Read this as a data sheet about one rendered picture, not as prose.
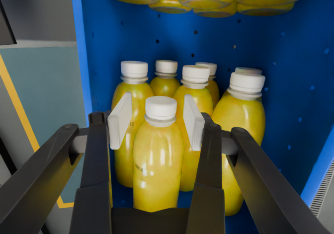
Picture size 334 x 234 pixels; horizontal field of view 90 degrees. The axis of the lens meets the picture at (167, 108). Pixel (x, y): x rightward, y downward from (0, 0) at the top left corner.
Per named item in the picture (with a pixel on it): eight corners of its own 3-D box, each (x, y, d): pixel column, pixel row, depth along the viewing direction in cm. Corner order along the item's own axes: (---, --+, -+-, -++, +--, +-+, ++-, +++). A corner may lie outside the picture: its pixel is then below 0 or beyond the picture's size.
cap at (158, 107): (159, 107, 24) (160, 95, 23) (182, 115, 22) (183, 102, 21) (138, 114, 21) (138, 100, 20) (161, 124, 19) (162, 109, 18)
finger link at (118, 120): (119, 150, 14) (110, 150, 14) (132, 115, 20) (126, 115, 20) (116, 117, 13) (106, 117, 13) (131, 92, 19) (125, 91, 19)
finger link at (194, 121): (196, 119, 13) (205, 119, 13) (184, 93, 20) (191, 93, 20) (192, 151, 14) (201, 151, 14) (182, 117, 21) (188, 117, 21)
